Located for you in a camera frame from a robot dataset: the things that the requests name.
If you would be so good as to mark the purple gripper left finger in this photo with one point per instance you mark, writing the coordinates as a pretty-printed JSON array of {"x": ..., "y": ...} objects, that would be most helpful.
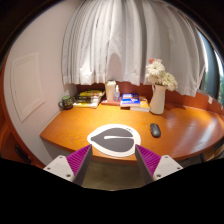
[{"x": 73, "y": 167}]

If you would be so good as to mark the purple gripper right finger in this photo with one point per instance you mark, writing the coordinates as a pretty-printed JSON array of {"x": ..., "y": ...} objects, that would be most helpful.
[{"x": 154, "y": 167}]

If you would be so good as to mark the dark grey computer mouse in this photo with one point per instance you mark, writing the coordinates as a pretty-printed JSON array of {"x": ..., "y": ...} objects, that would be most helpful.
[{"x": 155, "y": 130}]

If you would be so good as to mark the round grey white mouse pad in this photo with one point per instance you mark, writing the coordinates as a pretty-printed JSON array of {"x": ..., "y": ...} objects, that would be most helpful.
[{"x": 115, "y": 140}]

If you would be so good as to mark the yellow book under blue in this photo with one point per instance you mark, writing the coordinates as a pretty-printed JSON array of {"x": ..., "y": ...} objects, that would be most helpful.
[{"x": 144, "y": 105}]

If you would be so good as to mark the dark green mug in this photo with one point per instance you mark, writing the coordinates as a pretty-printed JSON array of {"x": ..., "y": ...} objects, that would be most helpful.
[{"x": 66, "y": 103}]

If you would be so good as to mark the white ceramic vase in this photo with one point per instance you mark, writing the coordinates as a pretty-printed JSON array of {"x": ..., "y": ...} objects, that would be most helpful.
[{"x": 158, "y": 99}]

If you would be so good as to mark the stack of yellow books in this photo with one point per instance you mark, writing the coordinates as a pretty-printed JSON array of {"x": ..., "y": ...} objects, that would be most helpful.
[{"x": 88, "y": 99}]

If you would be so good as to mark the blue book on stack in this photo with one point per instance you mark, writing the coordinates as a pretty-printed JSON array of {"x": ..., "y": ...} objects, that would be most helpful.
[{"x": 130, "y": 100}]

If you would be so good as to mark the small clear spray bottle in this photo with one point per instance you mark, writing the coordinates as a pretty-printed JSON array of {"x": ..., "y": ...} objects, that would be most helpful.
[{"x": 116, "y": 94}]

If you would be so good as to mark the white tissue pack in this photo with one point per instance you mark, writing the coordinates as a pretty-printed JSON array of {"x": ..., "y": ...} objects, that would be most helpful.
[{"x": 110, "y": 89}]

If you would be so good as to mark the white pink flower bouquet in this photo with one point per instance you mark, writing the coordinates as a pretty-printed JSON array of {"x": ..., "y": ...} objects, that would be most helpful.
[{"x": 156, "y": 75}]

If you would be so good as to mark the white sheer curtain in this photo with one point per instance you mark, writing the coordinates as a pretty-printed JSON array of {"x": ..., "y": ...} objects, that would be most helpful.
[{"x": 114, "y": 39}]

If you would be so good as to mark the window with dark frame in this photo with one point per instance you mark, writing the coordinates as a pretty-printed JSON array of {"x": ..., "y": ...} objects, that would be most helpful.
[{"x": 212, "y": 83}]

